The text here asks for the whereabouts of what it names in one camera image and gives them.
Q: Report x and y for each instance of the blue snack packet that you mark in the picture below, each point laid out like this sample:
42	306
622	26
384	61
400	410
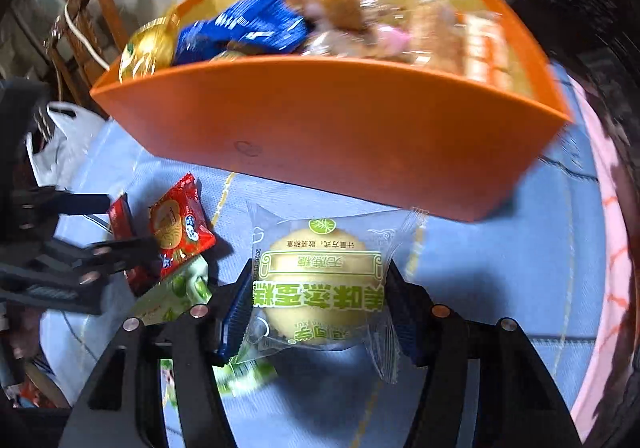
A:
240	22

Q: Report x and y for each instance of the orange cardboard box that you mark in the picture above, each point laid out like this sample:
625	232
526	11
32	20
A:
325	137

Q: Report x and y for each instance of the brown wooden chair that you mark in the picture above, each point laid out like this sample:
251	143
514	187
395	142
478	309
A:
100	12

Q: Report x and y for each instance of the green white snack packet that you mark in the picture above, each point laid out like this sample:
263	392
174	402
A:
175	293

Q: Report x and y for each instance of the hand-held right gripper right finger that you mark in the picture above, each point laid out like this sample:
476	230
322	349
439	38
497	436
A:
407	335

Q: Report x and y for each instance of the yellow pastry packet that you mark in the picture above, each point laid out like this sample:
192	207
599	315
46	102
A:
150	47

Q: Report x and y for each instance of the dark carved wooden headboard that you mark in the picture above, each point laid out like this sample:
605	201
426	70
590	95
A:
600	2

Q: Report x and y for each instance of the dark red snack packet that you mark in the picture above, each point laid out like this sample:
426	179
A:
122	223

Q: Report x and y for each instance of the red round-cake packet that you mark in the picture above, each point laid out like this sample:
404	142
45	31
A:
180	228

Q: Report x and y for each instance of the white plastic bag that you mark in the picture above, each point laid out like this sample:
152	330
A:
65	142

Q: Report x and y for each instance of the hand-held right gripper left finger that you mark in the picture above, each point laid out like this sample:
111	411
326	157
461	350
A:
232	328

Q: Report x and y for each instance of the pink blanket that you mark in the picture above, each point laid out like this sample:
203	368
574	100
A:
615	278

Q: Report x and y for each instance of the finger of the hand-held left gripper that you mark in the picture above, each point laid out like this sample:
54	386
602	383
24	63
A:
65	203
115	255

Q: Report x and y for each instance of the pink-edged cracker bag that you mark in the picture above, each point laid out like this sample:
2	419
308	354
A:
350	17

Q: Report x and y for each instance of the steamed cake packet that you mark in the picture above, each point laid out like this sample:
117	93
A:
320	288

